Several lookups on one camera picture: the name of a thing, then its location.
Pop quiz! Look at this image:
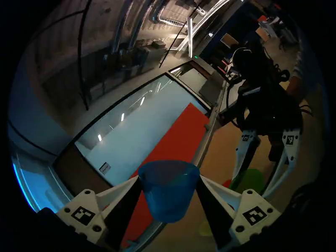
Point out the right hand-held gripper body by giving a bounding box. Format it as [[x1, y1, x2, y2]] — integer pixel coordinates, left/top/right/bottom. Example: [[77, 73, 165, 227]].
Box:
[[219, 47, 304, 161]]

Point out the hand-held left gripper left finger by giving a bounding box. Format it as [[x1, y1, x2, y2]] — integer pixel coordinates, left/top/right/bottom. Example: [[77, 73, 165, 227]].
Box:
[[55, 175, 143, 252]]

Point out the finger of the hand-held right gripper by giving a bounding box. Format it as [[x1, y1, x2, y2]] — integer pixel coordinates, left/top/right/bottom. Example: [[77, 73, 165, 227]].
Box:
[[262, 127, 302, 198], [232, 129, 261, 185]]

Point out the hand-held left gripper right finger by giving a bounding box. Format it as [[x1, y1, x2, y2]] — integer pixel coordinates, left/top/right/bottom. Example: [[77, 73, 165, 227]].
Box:
[[195, 174, 281, 252]]

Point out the green plastic cup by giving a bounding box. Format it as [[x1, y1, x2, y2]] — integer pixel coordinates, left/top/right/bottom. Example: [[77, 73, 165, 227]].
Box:
[[228, 168, 265, 197]]

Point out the blue plastic cup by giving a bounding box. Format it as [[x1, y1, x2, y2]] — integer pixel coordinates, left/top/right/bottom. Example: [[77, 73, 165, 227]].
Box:
[[138, 160, 201, 224]]

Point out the black cable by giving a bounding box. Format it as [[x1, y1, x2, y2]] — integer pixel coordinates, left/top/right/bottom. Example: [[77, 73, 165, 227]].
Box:
[[225, 79, 239, 113]]

